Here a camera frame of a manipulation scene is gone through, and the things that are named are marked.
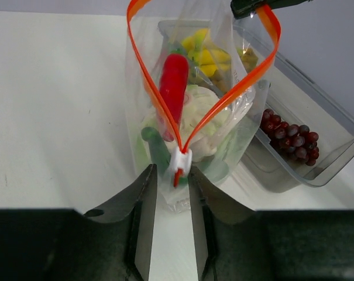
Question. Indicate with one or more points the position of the clear zip top bag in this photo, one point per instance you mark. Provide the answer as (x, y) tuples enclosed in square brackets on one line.
[(146, 53)]

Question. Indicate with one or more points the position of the yellow banana bunch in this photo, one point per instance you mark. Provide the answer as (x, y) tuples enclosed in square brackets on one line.
[(202, 51)]

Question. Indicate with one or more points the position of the red grape bunch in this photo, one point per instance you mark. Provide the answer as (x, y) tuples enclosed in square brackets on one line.
[(295, 142)]

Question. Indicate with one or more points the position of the clear plastic food bin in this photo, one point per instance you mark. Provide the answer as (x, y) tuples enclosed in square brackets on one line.
[(235, 132)]

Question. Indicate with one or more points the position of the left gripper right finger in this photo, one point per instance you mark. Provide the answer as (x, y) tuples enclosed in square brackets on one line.
[(233, 242)]

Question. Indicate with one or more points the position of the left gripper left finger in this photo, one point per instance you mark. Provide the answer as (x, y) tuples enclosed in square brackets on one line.
[(112, 241)]

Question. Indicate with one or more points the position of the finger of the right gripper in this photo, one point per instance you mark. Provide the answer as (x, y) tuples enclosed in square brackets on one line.
[(243, 8)]

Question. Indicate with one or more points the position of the red chili pepper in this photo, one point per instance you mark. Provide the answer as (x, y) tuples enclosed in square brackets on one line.
[(173, 83)]

